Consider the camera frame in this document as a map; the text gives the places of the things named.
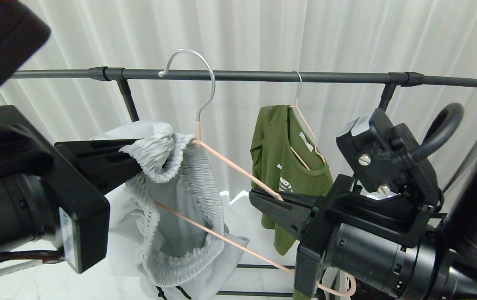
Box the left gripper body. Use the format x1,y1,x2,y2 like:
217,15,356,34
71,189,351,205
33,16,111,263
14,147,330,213
0,105,110,274

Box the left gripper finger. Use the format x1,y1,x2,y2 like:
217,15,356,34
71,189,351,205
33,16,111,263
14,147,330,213
72,153,143,194
55,139,139,158

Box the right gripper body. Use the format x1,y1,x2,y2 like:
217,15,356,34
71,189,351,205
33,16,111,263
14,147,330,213
293,174,451,298

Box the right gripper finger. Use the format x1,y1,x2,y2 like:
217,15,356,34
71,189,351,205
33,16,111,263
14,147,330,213
259,202,318,241
249,190,320,208

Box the green long-sleeved shirt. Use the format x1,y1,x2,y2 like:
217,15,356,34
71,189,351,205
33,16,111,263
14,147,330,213
250,104,334,300

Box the pale grey garment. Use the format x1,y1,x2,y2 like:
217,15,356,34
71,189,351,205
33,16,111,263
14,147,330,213
90,121,249,300

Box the pink clothes hanger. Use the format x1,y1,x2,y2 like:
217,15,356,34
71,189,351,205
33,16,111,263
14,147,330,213
289,71,326,171
154,49,357,297

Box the black clothes rack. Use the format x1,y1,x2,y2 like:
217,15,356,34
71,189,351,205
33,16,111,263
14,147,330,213
11,67,477,297

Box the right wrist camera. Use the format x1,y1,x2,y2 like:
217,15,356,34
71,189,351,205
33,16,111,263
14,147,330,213
336,107,445,207

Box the black cable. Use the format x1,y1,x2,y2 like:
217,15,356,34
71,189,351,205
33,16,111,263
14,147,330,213
409,103,465,163

